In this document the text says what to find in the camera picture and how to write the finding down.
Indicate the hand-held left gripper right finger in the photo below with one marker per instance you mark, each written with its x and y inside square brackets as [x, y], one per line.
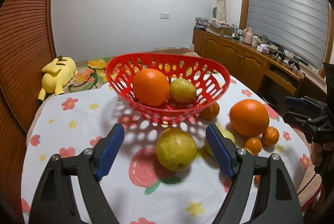
[220, 150]

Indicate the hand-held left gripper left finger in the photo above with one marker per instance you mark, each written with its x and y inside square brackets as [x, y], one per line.
[111, 150]

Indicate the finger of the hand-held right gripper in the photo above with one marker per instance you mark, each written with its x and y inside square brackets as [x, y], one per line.
[297, 119]
[294, 101]

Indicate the small yellow guava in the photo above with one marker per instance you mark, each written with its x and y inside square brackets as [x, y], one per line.
[182, 90]
[229, 136]

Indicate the small tangerine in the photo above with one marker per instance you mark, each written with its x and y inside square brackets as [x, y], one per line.
[210, 110]
[253, 145]
[257, 178]
[270, 135]

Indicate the large orange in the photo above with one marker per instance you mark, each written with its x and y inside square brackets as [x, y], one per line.
[249, 117]
[151, 87]

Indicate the large yellow-green guava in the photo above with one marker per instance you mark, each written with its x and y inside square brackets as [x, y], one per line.
[176, 149]

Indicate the red plastic basket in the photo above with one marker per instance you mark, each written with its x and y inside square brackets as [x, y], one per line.
[125, 77]

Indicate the person's right hand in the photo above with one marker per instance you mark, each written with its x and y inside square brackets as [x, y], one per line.
[317, 157]

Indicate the white floral tablecloth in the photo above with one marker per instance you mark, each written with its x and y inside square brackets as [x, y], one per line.
[78, 135]

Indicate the pink and white box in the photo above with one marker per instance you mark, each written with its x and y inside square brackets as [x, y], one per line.
[262, 49]

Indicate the wooden sideboard cabinet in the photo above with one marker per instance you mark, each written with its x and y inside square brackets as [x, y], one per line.
[234, 56]

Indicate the pink jug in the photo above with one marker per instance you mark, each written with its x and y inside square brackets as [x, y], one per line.
[248, 36]

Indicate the yellow plush toy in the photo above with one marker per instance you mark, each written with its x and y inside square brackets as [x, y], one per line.
[58, 72]

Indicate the cardboard box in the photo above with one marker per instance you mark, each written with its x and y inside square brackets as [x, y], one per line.
[221, 29]

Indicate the stack of printed boxes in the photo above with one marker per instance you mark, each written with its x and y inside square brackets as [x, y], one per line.
[201, 23]

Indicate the white wall switch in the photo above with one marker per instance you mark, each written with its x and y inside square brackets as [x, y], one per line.
[165, 15]

